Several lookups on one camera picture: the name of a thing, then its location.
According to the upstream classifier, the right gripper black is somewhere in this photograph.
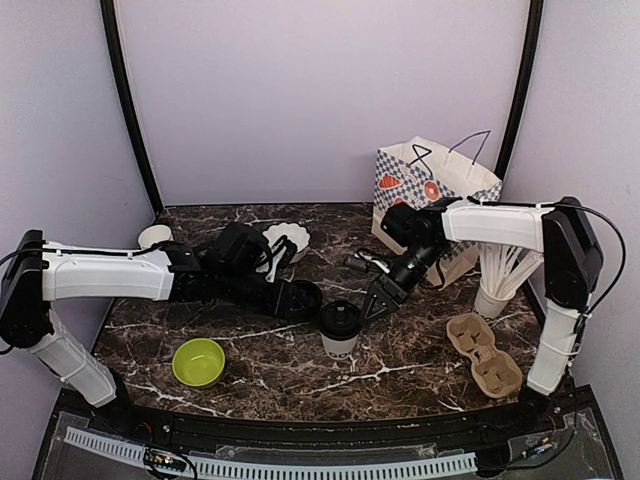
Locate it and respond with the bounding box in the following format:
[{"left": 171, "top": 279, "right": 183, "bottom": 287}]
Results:
[{"left": 359, "top": 241, "right": 445, "bottom": 325}]

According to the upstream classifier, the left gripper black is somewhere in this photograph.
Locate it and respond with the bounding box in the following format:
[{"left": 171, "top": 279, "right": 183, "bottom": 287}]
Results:
[{"left": 215, "top": 267, "right": 309, "bottom": 320}]

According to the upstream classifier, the white paper coffee cup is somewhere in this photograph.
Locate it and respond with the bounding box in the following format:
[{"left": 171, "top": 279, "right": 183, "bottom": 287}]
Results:
[{"left": 321, "top": 333, "right": 359, "bottom": 362}]

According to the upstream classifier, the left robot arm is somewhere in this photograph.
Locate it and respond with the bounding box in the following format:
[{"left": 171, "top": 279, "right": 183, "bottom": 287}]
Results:
[{"left": 1, "top": 223, "right": 322, "bottom": 436}]

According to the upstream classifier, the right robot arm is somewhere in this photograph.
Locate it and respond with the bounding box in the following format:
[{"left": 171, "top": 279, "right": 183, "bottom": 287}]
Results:
[{"left": 359, "top": 197, "right": 604, "bottom": 396}]

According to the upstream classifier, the patterned paper takeout bag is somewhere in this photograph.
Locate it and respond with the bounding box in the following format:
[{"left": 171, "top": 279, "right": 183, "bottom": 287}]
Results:
[{"left": 370, "top": 130, "right": 503, "bottom": 291}]

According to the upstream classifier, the stack of black lids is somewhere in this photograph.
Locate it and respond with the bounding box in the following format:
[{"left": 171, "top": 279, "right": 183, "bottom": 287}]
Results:
[{"left": 289, "top": 280, "right": 324, "bottom": 321}]

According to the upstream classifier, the white fluted ceramic bowl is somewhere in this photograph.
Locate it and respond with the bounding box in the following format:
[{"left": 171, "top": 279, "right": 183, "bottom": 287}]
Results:
[{"left": 263, "top": 222, "right": 311, "bottom": 264}]

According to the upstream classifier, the green bowl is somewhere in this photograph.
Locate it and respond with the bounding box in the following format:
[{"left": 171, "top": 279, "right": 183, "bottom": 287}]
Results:
[{"left": 172, "top": 338, "right": 226, "bottom": 389}]

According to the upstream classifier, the bundle of white wrapped straws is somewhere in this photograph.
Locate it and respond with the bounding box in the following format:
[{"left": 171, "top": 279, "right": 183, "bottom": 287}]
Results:
[{"left": 478, "top": 243, "right": 544, "bottom": 300}]

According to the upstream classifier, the brown cardboard cup carrier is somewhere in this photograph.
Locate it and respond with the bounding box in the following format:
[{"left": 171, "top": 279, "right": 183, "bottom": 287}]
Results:
[{"left": 446, "top": 313, "right": 523, "bottom": 399}]

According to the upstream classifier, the stack of white paper cups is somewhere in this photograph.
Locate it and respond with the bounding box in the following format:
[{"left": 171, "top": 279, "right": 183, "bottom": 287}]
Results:
[{"left": 138, "top": 224, "right": 174, "bottom": 249}]

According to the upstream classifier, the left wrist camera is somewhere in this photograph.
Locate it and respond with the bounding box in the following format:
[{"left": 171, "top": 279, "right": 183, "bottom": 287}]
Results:
[{"left": 203, "top": 223, "right": 269, "bottom": 277}]

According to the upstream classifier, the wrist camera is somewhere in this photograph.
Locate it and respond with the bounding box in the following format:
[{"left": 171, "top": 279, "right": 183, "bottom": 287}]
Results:
[
  {"left": 380, "top": 202, "right": 415, "bottom": 248},
  {"left": 203, "top": 223, "right": 269, "bottom": 277}
]

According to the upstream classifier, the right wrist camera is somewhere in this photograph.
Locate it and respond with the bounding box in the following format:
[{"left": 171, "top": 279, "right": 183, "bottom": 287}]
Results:
[{"left": 380, "top": 202, "right": 415, "bottom": 248}]

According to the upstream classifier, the white slotted cable duct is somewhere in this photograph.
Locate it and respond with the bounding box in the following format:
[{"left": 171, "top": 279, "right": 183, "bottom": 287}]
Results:
[{"left": 63, "top": 427, "right": 478, "bottom": 479}]

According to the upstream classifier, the black front rail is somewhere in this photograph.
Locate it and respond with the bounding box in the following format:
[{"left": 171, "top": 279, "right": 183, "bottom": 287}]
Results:
[{"left": 56, "top": 385, "right": 595, "bottom": 451}]

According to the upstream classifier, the right black corner post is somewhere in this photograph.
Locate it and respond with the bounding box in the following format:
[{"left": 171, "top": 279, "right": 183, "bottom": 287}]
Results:
[{"left": 494, "top": 0, "right": 544, "bottom": 181}]

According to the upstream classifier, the black corner post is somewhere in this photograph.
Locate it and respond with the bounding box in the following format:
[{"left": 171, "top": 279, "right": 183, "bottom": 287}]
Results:
[
  {"left": 99, "top": 0, "right": 164, "bottom": 215},
  {"left": 494, "top": 0, "right": 544, "bottom": 181}
]

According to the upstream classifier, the left black corner post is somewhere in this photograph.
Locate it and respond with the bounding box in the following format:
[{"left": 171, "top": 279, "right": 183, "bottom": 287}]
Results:
[{"left": 99, "top": 0, "right": 164, "bottom": 215}]

